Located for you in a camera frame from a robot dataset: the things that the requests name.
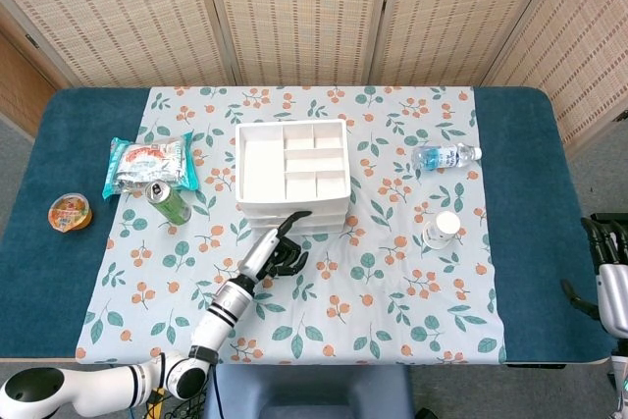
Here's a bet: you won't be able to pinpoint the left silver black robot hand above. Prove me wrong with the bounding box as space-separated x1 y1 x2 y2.
238 210 314 283

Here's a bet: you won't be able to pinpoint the teal snack bag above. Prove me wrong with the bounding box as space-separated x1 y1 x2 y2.
101 131 201 202

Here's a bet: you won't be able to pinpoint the black floor cables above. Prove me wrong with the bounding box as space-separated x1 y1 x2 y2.
144 374 220 419

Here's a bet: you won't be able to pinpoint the brown wooden door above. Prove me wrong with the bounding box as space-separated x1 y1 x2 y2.
0 26 59 138

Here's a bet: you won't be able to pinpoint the woven bamboo folding screen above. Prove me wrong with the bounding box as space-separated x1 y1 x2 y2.
0 0 628 148

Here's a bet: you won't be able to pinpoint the blue grey padded seat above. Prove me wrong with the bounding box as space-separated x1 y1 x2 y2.
203 363 416 419

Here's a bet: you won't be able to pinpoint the clear drawer with stick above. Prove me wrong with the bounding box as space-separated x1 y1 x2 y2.
243 203 350 218

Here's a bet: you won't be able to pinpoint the orange jelly cup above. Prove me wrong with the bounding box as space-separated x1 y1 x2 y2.
47 191 93 234

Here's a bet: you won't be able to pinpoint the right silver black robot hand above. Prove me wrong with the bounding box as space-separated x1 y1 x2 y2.
560 216 628 337

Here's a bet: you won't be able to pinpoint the fruit print tablecloth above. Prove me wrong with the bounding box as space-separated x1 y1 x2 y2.
74 85 507 366

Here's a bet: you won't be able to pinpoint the teal table cover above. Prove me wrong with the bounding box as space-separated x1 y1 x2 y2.
0 87 618 366

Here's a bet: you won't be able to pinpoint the clear plastic water bottle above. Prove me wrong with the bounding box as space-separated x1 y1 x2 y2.
410 142 484 173

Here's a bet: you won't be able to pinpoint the white drawer organizer box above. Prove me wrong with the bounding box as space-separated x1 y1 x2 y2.
234 118 352 236

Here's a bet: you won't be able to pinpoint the green drink can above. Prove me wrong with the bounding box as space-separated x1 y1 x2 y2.
146 179 192 227

